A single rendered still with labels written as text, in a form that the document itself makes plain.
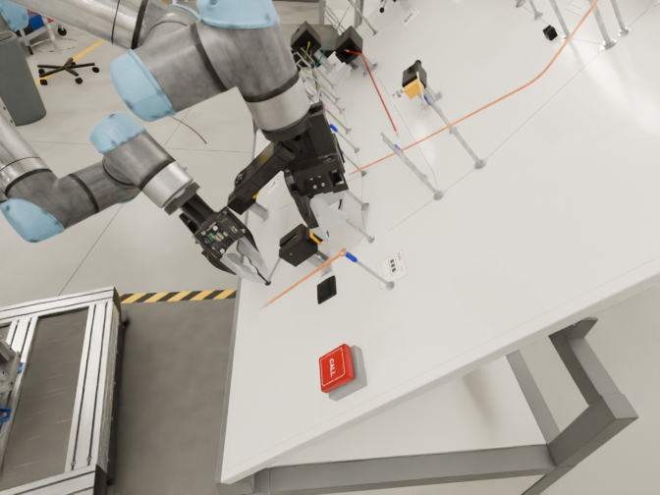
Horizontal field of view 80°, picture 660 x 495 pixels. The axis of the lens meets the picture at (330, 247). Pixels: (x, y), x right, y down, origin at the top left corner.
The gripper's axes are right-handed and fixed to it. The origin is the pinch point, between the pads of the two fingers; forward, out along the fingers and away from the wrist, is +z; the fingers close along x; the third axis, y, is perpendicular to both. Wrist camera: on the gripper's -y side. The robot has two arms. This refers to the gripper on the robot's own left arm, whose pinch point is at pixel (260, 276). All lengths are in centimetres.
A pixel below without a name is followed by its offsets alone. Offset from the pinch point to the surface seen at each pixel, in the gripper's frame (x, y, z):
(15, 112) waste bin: -10, -315, -173
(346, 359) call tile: -2.7, 26.3, 10.4
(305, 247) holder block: 7.4, 11.2, -0.1
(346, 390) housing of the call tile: -5.5, 26.3, 13.2
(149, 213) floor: 0, -198, -38
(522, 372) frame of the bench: 23, 10, 54
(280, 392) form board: -12.1, 12.1, 12.8
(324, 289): 4.7, 11.3, 7.1
